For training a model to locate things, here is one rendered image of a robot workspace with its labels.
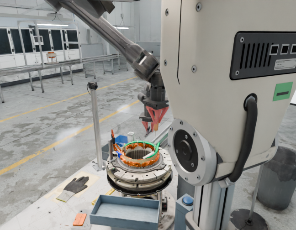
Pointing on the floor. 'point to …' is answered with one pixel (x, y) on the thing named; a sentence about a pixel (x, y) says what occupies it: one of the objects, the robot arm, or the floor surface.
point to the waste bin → (276, 189)
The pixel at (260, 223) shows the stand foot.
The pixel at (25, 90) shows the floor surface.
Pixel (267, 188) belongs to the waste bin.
